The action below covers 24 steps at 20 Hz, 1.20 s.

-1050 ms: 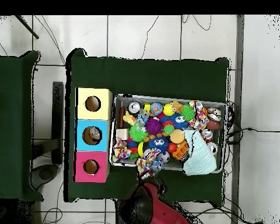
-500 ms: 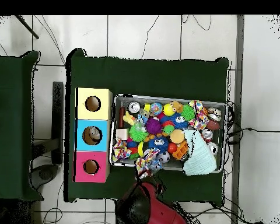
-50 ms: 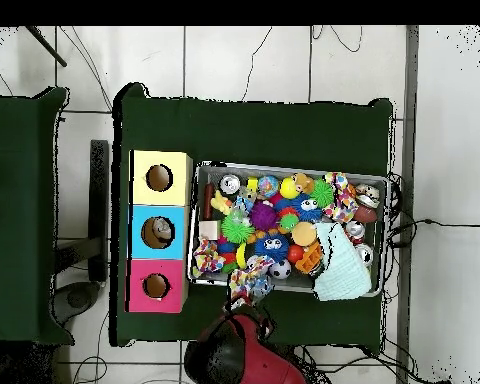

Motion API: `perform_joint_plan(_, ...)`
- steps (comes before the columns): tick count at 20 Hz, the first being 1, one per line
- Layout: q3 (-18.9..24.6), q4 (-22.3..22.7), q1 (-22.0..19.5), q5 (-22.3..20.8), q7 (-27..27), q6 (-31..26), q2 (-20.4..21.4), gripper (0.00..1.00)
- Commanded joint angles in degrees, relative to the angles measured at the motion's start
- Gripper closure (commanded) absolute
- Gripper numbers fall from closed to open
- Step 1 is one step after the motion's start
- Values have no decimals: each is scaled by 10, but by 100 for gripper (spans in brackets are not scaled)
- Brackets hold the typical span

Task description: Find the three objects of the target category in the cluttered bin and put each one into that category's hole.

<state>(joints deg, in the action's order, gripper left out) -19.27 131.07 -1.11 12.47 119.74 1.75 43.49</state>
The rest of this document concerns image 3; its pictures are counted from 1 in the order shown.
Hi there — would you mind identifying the polka-dot colourful cloth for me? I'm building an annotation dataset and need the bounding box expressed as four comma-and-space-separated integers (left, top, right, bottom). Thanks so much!
322, 170, 360, 224
223, 255, 275, 313

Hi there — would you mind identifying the clear plastic bottle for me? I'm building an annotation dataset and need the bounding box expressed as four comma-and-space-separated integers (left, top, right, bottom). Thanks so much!
151, 217, 175, 242
249, 273, 274, 303

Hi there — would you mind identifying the orange plastic block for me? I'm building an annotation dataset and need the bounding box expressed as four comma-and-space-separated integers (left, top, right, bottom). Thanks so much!
294, 240, 324, 275

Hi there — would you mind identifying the mint waffle cloth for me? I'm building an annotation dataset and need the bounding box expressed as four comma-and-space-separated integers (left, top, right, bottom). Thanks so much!
313, 221, 374, 302

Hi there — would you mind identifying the metal mesh bin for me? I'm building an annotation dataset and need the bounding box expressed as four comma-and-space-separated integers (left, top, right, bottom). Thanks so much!
186, 160, 389, 298

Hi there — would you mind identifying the wooden three-hole box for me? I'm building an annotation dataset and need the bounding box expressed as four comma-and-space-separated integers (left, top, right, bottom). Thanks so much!
125, 149, 194, 314

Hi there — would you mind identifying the clear bottle with blue label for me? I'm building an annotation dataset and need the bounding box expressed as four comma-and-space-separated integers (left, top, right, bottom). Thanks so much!
231, 186, 259, 219

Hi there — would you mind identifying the purple spiky rubber toy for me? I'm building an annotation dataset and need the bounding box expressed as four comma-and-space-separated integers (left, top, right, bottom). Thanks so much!
248, 200, 279, 232

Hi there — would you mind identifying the silver drink can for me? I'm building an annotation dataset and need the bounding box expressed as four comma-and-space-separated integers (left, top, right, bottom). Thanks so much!
218, 174, 242, 195

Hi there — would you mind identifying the globe print ball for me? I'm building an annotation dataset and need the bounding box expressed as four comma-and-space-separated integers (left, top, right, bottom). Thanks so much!
257, 174, 280, 198

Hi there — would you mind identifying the brown teddy bear plush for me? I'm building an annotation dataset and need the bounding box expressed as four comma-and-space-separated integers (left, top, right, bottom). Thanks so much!
291, 172, 317, 196

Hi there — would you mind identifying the dark green tablecloth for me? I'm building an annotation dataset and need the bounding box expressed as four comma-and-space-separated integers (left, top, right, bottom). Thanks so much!
109, 82, 394, 348

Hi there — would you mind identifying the black upright stand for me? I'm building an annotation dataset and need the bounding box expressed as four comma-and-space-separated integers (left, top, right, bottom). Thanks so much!
88, 139, 110, 283

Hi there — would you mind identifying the grey rounded base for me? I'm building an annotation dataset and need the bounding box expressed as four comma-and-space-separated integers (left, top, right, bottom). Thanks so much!
49, 280, 102, 326

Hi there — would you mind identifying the black rod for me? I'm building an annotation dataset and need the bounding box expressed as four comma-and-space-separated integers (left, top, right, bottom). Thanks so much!
25, 25, 68, 68

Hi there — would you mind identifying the black cable with plug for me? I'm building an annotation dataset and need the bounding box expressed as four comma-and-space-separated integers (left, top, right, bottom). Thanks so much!
387, 217, 480, 247

